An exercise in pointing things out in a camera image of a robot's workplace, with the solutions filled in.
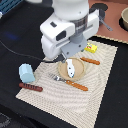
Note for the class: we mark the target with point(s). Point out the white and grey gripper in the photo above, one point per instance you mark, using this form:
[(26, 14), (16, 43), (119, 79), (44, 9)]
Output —
[(63, 38)]

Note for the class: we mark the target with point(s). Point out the yellow box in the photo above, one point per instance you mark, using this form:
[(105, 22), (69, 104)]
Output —
[(91, 48)]

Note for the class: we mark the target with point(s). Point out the white fish toy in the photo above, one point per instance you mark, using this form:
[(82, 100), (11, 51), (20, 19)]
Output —
[(70, 68)]

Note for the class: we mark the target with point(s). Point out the light blue cup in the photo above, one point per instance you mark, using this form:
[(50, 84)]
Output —
[(26, 73)]

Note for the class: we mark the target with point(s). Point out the brown grilled sausage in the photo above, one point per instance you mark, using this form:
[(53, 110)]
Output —
[(31, 87)]

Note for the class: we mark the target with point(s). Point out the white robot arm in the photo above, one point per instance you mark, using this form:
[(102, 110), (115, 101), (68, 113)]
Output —
[(70, 9)]

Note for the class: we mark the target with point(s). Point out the round wooden plate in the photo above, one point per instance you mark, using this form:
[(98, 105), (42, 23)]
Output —
[(79, 69)]

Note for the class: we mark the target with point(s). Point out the black stove burner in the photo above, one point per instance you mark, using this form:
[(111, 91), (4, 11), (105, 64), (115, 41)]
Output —
[(102, 6)]

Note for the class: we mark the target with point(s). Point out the dark grey frying pan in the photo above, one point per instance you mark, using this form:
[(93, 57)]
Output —
[(101, 19)]

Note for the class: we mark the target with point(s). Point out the beige woven placemat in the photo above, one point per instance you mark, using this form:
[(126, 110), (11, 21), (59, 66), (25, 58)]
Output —
[(69, 104)]

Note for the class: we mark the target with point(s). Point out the beige bowl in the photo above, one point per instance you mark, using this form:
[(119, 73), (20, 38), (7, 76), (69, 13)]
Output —
[(124, 18)]

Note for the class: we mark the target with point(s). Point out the knife with wooden handle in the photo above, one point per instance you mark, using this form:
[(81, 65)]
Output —
[(90, 60)]

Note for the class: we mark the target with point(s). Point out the fork with wooden handle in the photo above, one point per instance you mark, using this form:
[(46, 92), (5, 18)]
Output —
[(73, 84)]

